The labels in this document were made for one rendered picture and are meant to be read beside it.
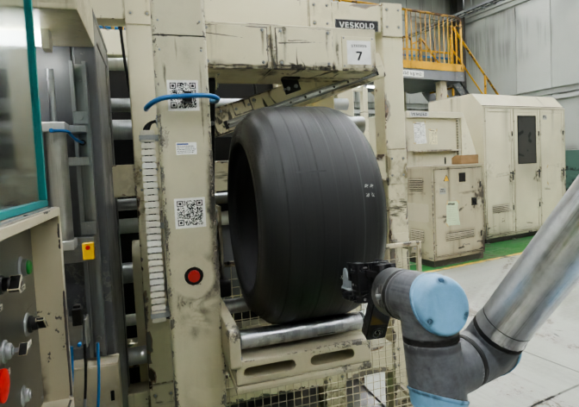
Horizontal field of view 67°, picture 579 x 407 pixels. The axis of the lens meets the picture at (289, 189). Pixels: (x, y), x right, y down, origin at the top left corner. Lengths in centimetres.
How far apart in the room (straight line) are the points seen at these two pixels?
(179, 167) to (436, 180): 473
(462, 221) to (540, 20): 905
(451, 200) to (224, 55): 469
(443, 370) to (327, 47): 110
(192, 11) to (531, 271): 92
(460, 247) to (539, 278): 524
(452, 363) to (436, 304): 10
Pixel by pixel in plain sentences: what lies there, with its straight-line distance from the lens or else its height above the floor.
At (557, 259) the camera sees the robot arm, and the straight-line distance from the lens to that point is 76.
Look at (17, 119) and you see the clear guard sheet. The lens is 83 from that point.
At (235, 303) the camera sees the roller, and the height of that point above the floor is 91.
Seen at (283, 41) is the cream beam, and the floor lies 173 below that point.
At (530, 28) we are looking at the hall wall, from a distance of 1433.
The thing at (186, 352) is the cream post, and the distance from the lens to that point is 120.
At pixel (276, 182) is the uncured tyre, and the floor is 129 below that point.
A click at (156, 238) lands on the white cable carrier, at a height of 116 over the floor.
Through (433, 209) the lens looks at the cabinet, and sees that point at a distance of 563.
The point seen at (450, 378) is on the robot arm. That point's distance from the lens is 77.
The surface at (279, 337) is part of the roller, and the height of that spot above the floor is 90.
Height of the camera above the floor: 132
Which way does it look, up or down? 3 degrees down
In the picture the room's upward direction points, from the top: 3 degrees counter-clockwise
